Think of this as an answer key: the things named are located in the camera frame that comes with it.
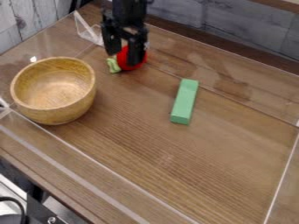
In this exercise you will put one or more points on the clear acrylic table barrier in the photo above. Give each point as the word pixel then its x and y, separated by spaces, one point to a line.
pixel 124 166

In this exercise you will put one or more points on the red plush strawberry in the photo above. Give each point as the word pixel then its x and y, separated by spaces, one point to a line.
pixel 118 62

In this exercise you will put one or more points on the green rectangular block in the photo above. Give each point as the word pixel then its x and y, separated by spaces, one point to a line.
pixel 184 101

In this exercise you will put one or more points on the wooden bowl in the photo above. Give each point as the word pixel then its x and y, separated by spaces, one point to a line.
pixel 54 90

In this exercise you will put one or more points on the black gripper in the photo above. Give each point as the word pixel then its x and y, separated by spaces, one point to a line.
pixel 124 23

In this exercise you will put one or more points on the clear acrylic corner bracket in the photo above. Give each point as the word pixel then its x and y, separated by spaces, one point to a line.
pixel 90 33

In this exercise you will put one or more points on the black metal bracket with screw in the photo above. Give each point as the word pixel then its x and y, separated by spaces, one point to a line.
pixel 39 214

